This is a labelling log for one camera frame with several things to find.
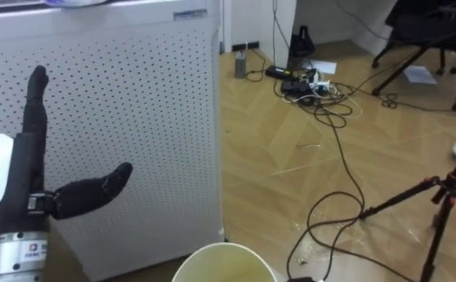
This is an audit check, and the grey metal can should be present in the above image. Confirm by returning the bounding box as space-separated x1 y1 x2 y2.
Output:
233 42 248 80

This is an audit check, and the black tripod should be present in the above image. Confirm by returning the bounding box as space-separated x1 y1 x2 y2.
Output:
358 132 456 282

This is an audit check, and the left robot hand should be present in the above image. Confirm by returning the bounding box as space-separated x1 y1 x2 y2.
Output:
0 64 134 237

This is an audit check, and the black bag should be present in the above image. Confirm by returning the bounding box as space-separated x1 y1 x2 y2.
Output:
286 24 317 72

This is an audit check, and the white plastic bucket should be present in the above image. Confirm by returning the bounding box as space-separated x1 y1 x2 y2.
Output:
171 241 278 282

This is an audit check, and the white air purifier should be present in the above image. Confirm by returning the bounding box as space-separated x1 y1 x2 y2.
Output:
0 0 226 282

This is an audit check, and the black floor cable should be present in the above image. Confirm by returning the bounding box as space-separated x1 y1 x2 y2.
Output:
285 111 418 282

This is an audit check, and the black power adapter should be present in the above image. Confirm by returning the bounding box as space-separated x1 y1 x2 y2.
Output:
264 64 296 81

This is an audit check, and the black power strip with plugs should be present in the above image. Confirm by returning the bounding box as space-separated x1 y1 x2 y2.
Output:
280 69 331 106

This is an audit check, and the black wall cable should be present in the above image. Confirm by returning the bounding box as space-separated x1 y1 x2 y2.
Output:
270 0 291 70

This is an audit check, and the white paper sheet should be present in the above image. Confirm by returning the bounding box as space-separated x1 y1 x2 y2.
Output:
403 64 439 86
309 59 338 76

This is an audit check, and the black office chair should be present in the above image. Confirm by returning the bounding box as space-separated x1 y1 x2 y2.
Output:
370 0 456 113

